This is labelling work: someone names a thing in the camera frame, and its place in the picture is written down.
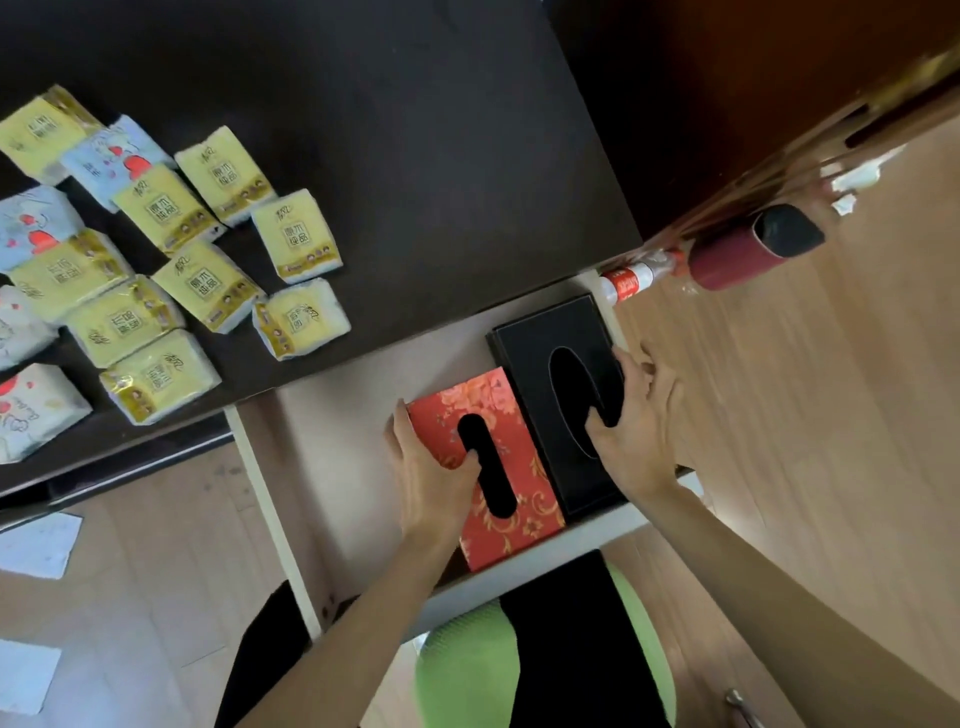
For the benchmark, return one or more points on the person's left hand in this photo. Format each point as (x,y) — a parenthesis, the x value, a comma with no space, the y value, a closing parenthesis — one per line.
(427,491)

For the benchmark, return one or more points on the person's right hand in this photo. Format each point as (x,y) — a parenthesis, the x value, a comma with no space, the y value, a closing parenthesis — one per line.
(645,442)

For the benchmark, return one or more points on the person's right thumb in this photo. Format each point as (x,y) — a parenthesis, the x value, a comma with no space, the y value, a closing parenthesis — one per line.
(600,433)

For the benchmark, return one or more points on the person's left thumb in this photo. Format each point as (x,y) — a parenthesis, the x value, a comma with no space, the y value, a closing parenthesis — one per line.
(463,471)

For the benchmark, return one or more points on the red floral tissue box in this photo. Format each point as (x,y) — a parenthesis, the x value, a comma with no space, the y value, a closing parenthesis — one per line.
(521,450)

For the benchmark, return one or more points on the black tissue box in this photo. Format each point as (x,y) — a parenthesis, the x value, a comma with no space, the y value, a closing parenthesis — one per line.
(525,352)

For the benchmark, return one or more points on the person's right forearm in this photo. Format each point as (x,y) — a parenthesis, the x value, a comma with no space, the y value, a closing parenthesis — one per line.
(772,600)

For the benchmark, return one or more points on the person's left forearm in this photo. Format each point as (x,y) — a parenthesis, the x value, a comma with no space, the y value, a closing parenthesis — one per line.
(360,637)

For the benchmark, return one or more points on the white pull-out desk tray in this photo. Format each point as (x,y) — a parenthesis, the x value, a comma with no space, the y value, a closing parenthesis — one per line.
(337,435)

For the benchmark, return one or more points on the clear bottle with red label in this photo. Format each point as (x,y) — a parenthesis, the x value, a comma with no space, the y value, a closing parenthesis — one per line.
(630,279)

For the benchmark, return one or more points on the green chair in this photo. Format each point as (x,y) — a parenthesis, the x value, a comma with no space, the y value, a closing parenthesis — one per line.
(465,667)

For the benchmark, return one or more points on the person's black trouser leg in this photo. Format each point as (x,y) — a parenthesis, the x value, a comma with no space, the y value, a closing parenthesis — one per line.
(585,645)
(262,660)

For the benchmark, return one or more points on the maroon cylinder with black cap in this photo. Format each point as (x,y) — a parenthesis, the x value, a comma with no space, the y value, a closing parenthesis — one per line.
(742,247)

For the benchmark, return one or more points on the group of yellow tissue packets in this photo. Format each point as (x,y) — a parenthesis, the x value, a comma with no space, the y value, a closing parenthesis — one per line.
(206,285)

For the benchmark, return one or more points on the white crumpled scraps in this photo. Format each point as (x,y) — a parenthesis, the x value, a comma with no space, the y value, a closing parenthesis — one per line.
(859,178)

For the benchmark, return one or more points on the brown wooden cabinet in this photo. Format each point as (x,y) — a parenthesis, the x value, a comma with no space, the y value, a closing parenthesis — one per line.
(712,82)

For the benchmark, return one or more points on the white paper sheet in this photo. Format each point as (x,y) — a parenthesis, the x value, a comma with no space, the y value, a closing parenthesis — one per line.
(37,545)
(26,676)

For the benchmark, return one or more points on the white heart-print tissue pack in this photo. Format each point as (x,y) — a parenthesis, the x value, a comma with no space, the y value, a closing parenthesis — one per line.
(34,412)
(34,225)
(112,159)
(19,326)

